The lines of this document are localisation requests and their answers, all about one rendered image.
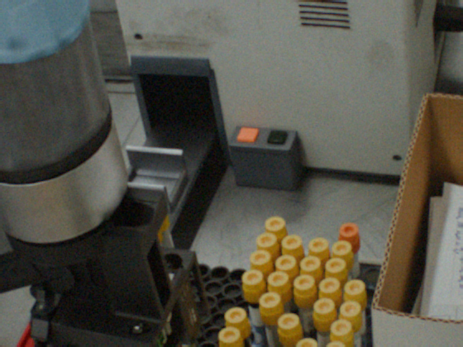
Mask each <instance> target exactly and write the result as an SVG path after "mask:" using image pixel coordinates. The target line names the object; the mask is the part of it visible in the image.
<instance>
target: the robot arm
mask: <svg viewBox="0 0 463 347"><path fill-rule="evenodd" d="M89 16H90V2H89V0H0V294H1V293H6V292H10V291H12V290H17V289H20V288H24V287H25V288H26V287H29V286H31V287H30V293H31V296H32V297H34V298H35V299H36V301H35V302H34V305H33V306H32V308H31V309H30V313H31V319H30V327H31V338H32V339H33V340H34V341H35V344H34V346H35V347H183V345H187V346H193V345H194V344H195V343H194V341H195V338H196V336H197V335H198V332H199V330H200V328H201V326H202V323H201V321H200V317H199V314H201V315H206V316H209V315H210V312H211V310H210V307H209V304H208V298H207V294H206V290H205V287H204V284H203V278H202V274H201V271H200V268H199V264H198V258H197V254H196V251H195V250H183V249H177V248H171V247H164V246H161V243H160V238H159V235H158V234H159V230H160V228H161V226H162V224H163V222H164V221H165V218H166V217H167V215H168V214H169V207H168V203H167V200H166V196H165V192H162V191H155V190H148V189H141V188H129V187H128V186H127V181H128V175H127V171H126V165H125V160H124V156H123V153H122V147H121V145H120V142H119V139H118V133H117V128H116V125H115V121H114V118H113V113H112V107H111V104H110V102H109V96H108V93H107V88H106V83H105V79H104V77H103V69H102V66H101V64H100V58H99V55H98V50H97V45H96V42H95V39H94V34H93V29H92V23H91V21H90V18H89ZM173 269H178V270H173ZM190 272H192V273H193V278H194V282H195V286H196V289H197V292H198V298H199V299H198V298H194V295H193V289H192V287H191V283H190V280H189V279H190V276H189V273H190Z"/></svg>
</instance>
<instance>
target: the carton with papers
mask: <svg viewBox="0 0 463 347"><path fill-rule="evenodd" d="M371 314H372V323H373V324H372V331H373V347H463V97H461V96H452V95H446V94H443V93H435V94H428V93H424V97H423V100H422V103H421V108H420V111H419V113H418V119H417V122H416V125H415V129H414V132H413V136H412V140H411V143H410V146H409V147H408V154H407V157H406V160H405V162H404V166H403V173H402V178H401V182H400V184H399V192H398V197H397V202H396V207H395V210H394V215H393V219H392V222H391V225H390V228H389V235H388V239H387V243H386V247H385V252H384V259H383V263H382V268H381V271H380V276H379V281H378V284H377V288H376V290H375V296H374V301H373V304H372V309H371Z"/></svg>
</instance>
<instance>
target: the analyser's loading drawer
mask: <svg viewBox="0 0 463 347"><path fill-rule="evenodd" d="M217 135H218V128H217V122H216V117H215V112H214V109H206V108H195V107H164V109H163V111H162V113H161V114H160V116H159V118H158V120H157V121H156V123H155V125H154V127H153V128H152V130H151V132H150V134H149V135H148V137H147V138H146V140H145V142H144V144H143V146H142V147H140V146H131V145H127V146H126V155H127V158H128V161H129V166H128V168H127V169H126V171H127V175H128V181H127V186H128V187H129V188H141V189H148V190H155V191H162V192H165V196H166V200H167V203H168V207H169V214H168V217H169V223H170V224H169V231H170V233H171V231H172V229H173V227H174V225H175V223H176V220H177V218H178V216H179V214H180V212H181V210H182V208H183V206H184V203H185V201H186V199H187V197H188V196H189V194H190V192H191V190H192V188H193V186H194V184H195V182H196V179H197V177H198V175H199V173H200V171H201V168H202V166H203V163H204V161H205V159H206V158H207V155H208V153H209V151H210V149H211V148H212V145H213V143H214V141H215V139H216V138H217Z"/></svg>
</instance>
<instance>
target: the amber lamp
mask: <svg viewBox="0 0 463 347"><path fill-rule="evenodd" d="M257 134H258V129H255V128H244V127H242V128H241V131H240V135H239V136H238V140H239V141H247V142H254V141H255V138H256V136H257Z"/></svg>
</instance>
